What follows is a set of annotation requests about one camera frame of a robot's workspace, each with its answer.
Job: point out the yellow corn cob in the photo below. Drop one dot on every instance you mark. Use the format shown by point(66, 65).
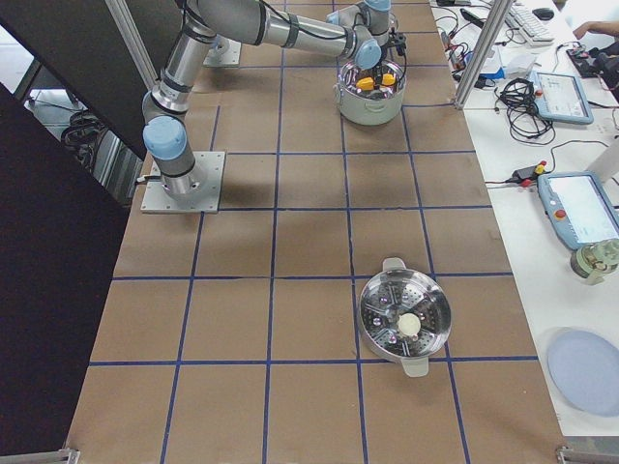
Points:
point(365, 84)

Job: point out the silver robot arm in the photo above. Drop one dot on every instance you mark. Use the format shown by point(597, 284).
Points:
point(362, 33)

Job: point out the small glass jar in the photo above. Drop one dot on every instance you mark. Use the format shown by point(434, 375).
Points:
point(594, 261)

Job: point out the black panel board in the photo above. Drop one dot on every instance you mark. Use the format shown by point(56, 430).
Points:
point(61, 233)

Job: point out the lower blue teach pendant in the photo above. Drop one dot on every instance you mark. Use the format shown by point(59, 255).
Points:
point(578, 208)

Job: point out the upper blue teach pendant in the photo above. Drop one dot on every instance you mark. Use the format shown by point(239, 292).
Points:
point(561, 98)

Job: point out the black computer mouse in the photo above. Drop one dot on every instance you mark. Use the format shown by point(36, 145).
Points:
point(543, 14)

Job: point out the black power adapter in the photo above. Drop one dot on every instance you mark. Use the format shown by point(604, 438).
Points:
point(522, 174)

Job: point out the white keyboard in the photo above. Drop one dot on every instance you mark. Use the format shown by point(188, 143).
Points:
point(528, 26)

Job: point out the pale green metal pot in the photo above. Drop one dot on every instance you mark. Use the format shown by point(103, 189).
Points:
point(370, 108)

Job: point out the pale blue round plate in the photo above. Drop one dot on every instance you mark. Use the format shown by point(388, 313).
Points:
point(584, 368)

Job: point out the steel steamer basket pot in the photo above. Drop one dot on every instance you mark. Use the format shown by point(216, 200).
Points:
point(404, 317)

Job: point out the blue teach pendant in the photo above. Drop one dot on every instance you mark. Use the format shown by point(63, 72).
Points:
point(578, 208)
point(561, 98)

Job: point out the person's hand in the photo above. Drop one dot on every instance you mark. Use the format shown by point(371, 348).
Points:
point(594, 27)

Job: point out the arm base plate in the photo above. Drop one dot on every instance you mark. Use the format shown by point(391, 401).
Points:
point(198, 191)
point(223, 54)

